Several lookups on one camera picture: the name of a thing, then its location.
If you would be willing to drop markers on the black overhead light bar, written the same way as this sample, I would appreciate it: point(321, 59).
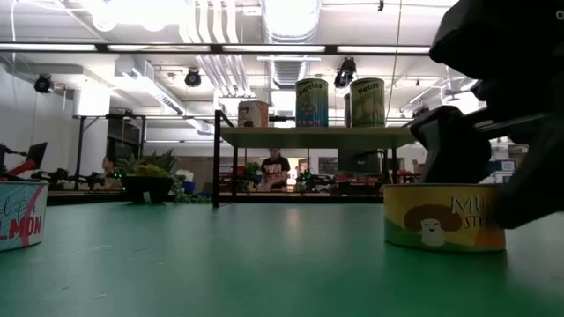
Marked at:
point(216, 48)

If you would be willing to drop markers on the black tilted monitor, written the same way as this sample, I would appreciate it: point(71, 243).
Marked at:
point(36, 154)

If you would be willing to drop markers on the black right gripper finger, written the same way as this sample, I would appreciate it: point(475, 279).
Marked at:
point(537, 185)
point(454, 149)

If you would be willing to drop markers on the small yellow mushroom can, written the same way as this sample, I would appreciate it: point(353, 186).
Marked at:
point(440, 238)

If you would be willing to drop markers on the wooden shelf black metal legs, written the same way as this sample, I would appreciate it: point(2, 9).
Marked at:
point(317, 137)

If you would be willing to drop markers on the black metal rack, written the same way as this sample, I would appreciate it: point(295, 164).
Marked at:
point(110, 118)

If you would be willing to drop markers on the black ceiling spotlight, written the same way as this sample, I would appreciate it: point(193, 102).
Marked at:
point(44, 83)
point(192, 78)
point(345, 74)

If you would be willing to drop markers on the silver ceiling ventilation duct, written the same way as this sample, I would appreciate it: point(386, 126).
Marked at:
point(288, 26)

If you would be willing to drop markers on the tall blue cherries can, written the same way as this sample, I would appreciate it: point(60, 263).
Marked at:
point(311, 105)

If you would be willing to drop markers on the tall green pears can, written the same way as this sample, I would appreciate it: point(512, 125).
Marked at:
point(368, 105)

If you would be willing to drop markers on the person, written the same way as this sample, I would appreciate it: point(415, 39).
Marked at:
point(108, 169)
point(275, 169)

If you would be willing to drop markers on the small red white label can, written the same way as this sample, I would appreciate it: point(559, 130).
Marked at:
point(253, 114)

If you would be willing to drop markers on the small salmon can pink stripe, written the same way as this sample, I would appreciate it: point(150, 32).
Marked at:
point(22, 216)

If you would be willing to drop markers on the potted succulent plant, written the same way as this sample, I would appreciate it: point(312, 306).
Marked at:
point(147, 187)

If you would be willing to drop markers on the green table mat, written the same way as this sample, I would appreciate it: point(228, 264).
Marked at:
point(264, 264)

